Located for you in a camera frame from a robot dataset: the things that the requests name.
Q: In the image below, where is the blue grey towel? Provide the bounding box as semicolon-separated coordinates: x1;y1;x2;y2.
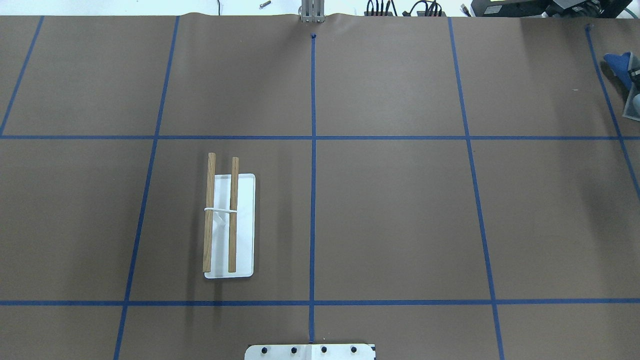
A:
603;51;634;91

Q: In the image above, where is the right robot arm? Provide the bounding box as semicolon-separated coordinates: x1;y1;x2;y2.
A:
622;52;640;122

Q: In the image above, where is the white towel rack base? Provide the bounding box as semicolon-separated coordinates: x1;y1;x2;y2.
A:
204;173;256;280

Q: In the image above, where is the right wooden rack bar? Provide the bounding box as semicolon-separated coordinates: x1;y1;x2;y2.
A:
227;156;240;273

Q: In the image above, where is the white rack crossbar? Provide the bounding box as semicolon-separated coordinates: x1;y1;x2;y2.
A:
203;207;238;214

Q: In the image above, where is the brown paper table mat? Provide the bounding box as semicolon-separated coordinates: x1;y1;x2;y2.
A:
0;14;639;360

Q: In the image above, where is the white mounting plate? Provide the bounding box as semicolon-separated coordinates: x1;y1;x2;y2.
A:
244;343;377;360

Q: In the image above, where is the aluminium frame post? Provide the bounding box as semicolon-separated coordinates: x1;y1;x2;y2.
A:
299;0;326;23

